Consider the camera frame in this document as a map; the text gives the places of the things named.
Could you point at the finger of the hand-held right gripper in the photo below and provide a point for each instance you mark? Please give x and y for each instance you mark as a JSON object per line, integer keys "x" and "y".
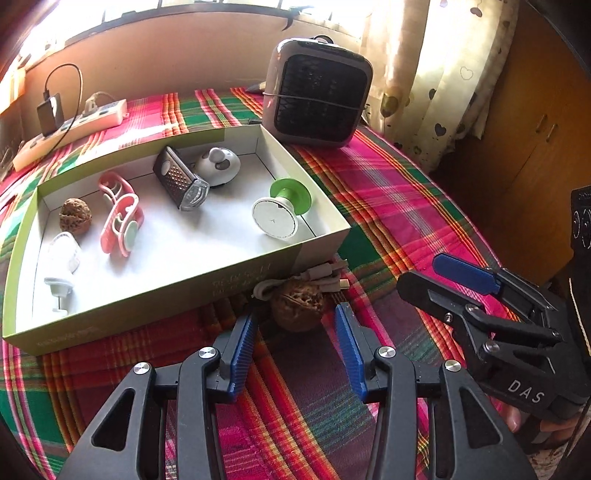
{"x": 466, "y": 274}
{"x": 429, "y": 297}

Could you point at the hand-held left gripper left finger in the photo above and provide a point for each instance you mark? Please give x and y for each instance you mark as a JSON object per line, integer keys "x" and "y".
{"x": 242, "y": 360}

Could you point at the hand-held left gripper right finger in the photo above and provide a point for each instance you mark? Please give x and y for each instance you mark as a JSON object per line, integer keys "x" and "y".
{"x": 348, "y": 350}

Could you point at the brown walnut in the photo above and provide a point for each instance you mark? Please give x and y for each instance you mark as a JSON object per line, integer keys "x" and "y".
{"x": 75, "y": 217}
{"x": 295, "y": 309}

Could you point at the green cardboard box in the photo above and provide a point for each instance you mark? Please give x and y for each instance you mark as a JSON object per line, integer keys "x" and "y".
{"x": 194, "y": 258}

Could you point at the green white spool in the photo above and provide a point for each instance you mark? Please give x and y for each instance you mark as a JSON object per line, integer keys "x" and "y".
{"x": 274, "y": 217}

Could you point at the pink clip with pale pad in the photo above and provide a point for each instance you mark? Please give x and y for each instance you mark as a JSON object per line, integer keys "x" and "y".
{"x": 124, "y": 221}

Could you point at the black bike light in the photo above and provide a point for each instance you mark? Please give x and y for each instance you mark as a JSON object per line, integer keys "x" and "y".
{"x": 178, "y": 182}

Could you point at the round white panda gadget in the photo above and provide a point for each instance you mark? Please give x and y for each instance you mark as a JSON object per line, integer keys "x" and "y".
{"x": 217, "y": 166}

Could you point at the small white ball-head gadget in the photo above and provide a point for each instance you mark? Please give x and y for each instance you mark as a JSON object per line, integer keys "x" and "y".
{"x": 59, "y": 285}

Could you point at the small white jar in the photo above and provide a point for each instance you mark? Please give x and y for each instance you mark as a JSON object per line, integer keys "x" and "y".
{"x": 62, "y": 256}

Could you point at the person's right hand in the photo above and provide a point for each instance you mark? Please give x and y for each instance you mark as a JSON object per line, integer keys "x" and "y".
{"x": 515, "y": 417}

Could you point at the pink green plaid tablecloth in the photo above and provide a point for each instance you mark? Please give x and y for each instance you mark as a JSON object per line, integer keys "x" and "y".
{"x": 415, "y": 194}

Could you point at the wooden cabinet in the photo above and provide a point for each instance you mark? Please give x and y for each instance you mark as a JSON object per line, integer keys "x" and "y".
{"x": 531, "y": 161}

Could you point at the cream heart print curtain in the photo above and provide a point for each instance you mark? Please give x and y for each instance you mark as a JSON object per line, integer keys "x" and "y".
{"x": 438, "y": 69}

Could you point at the grey desktop fan heater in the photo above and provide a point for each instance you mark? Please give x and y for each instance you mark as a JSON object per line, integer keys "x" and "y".
{"x": 318, "y": 92}

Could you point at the beige pointed object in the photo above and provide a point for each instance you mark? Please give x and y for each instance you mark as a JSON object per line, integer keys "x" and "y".
{"x": 256, "y": 86}

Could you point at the white power strip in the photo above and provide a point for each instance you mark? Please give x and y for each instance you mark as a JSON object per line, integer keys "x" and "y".
{"x": 92, "y": 120}

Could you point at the white plug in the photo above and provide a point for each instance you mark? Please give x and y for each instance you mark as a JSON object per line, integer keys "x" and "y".
{"x": 94, "y": 100}

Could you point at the black charger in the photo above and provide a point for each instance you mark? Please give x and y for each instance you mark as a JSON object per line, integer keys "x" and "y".
{"x": 48, "y": 115}

